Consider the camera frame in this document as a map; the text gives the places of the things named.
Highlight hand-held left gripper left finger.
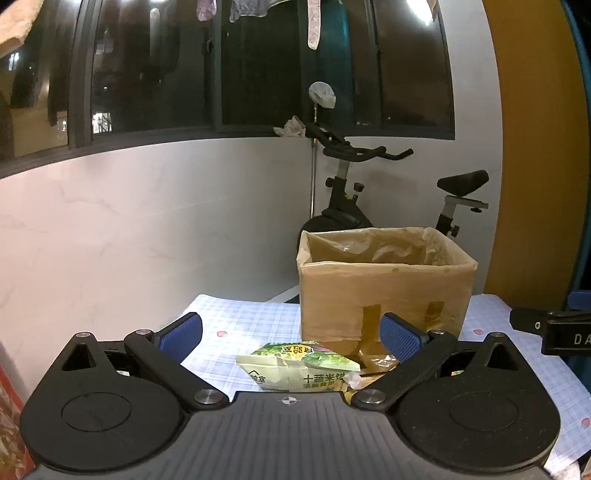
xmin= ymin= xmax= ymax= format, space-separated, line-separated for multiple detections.
xmin=55 ymin=312 xmax=230 ymax=411

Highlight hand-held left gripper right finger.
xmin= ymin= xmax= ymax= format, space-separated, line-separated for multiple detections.
xmin=352 ymin=312 xmax=533 ymax=411

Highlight cardboard box with plastic liner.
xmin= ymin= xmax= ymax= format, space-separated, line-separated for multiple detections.
xmin=297 ymin=226 xmax=478 ymax=358

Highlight white and green snack packet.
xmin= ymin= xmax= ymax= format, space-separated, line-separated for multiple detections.
xmin=235 ymin=340 xmax=363 ymax=393

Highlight brown snack wrapper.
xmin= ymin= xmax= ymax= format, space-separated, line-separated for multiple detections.
xmin=358 ymin=347 xmax=400 ymax=373

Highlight plaid tablecloth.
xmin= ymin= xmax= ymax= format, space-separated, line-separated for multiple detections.
xmin=181 ymin=293 xmax=591 ymax=480

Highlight black exercise bike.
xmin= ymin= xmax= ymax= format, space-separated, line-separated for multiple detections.
xmin=295 ymin=122 xmax=490 ymax=241

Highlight yellow wooden door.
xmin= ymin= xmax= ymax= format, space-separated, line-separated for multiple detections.
xmin=482 ymin=0 xmax=579 ymax=297

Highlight silver metal pole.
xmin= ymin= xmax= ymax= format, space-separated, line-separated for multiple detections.
xmin=311 ymin=105 xmax=319 ymax=219

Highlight red printed bag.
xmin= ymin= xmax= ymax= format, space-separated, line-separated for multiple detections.
xmin=0 ymin=364 xmax=36 ymax=472

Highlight crumpled white cloth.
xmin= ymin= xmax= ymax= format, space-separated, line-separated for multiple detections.
xmin=273 ymin=116 xmax=307 ymax=138

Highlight white plastic bag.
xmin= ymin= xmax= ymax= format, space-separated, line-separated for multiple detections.
xmin=308 ymin=81 xmax=337 ymax=110

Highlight long pale hanging sock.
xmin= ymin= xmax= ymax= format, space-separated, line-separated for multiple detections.
xmin=305 ymin=0 xmax=322 ymax=51

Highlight grey hanging garment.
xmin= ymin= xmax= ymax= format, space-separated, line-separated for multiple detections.
xmin=229 ymin=0 xmax=279 ymax=22

